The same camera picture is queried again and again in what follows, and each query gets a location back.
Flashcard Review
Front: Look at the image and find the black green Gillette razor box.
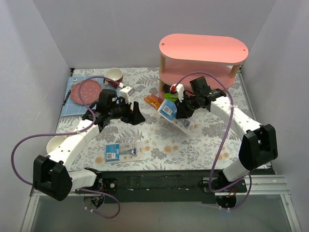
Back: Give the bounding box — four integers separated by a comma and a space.
164, 93, 178, 102

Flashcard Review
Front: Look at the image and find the blue razor blister pack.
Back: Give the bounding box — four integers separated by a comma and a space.
105, 142, 143, 163
157, 99, 196, 135

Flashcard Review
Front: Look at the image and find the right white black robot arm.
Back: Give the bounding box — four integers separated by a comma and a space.
170, 76, 278, 192

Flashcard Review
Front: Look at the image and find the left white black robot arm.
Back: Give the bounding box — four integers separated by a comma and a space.
33, 87, 145, 201

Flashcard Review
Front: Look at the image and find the pink three-tier shelf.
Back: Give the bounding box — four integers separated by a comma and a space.
159, 33, 249, 98

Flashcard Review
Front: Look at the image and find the floral tablecloth mat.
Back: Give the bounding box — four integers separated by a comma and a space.
71, 68, 241, 171

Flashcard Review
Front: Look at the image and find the orange long snack packet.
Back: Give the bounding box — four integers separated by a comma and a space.
144, 94, 163, 109

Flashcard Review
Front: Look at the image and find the pink dotted plate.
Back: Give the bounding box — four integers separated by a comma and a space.
70, 79, 102, 105

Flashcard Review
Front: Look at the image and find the red cup white inside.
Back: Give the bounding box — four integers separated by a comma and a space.
103, 68, 123, 88

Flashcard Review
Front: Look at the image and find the white ceramic bowl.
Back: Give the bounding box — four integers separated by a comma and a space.
46, 136, 67, 154

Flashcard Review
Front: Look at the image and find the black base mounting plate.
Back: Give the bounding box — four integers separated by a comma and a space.
74, 170, 248, 203

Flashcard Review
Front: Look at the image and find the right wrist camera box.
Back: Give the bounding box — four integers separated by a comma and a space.
170, 84, 185, 102

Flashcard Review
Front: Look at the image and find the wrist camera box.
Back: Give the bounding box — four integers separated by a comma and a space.
119, 87, 135, 104
170, 84, 185, 102

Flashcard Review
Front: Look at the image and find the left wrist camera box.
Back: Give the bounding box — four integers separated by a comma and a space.
119, 87, 135, 104

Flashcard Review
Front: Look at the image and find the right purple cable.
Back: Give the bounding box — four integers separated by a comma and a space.
176, 71, 252, 210

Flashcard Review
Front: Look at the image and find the black handled fork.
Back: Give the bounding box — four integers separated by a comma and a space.
62, 78, 77, 106

